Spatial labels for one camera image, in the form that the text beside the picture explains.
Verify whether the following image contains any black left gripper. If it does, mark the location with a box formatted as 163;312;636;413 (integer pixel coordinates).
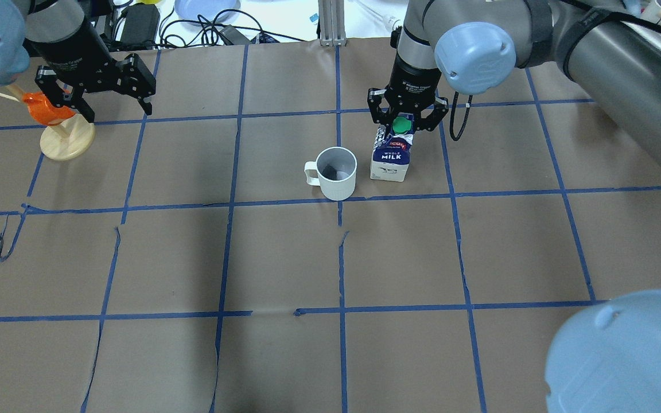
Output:
29;23;157;123

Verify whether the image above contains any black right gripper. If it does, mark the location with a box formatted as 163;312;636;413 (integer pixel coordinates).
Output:
367;55;449;131

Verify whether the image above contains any blue milk carton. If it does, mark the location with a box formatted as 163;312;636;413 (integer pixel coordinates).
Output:
370;113;415;182

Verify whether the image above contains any white mug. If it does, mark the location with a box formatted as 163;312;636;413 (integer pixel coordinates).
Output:
304;146;357;201

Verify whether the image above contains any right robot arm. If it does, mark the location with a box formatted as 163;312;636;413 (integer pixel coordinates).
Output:
367;1;661;412

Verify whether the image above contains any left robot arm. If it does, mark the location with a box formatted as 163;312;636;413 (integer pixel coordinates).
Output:
0;1;157;123

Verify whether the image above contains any orange mug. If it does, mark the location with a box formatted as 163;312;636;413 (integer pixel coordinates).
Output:
22;92;76;126

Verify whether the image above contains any wooden mug tree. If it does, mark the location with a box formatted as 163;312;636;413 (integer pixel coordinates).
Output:
0;84;95;161

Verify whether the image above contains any black power adapter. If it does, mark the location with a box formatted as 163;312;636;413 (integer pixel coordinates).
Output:
118;3;160;50

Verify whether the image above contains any blue plate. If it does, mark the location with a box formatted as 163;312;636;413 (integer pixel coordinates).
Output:
174;0;240;21

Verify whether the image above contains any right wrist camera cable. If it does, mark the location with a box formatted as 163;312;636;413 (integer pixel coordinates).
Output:
449;95;475;142

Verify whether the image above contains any aluminium frame post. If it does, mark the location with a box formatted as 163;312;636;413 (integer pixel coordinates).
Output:
318;0;347;47

